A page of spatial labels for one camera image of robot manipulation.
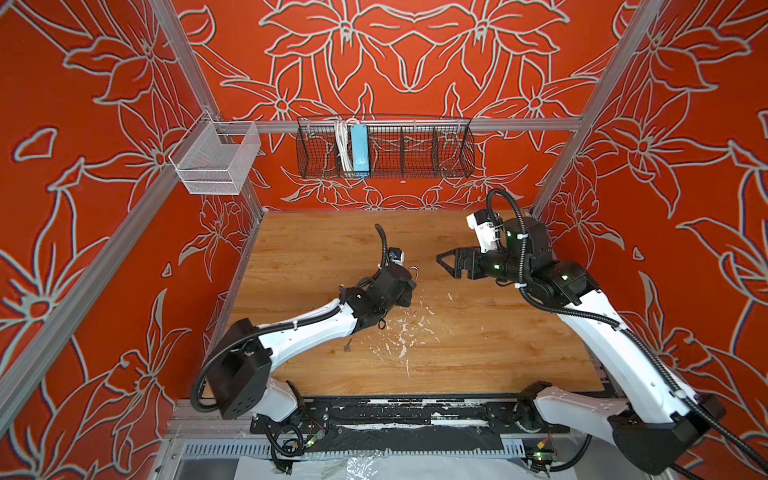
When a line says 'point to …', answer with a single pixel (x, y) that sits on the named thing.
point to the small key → (347, 347)
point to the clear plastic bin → (215, 157)
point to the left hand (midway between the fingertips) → (406, 278)
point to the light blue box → (360, 151)
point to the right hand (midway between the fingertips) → (446, 255)
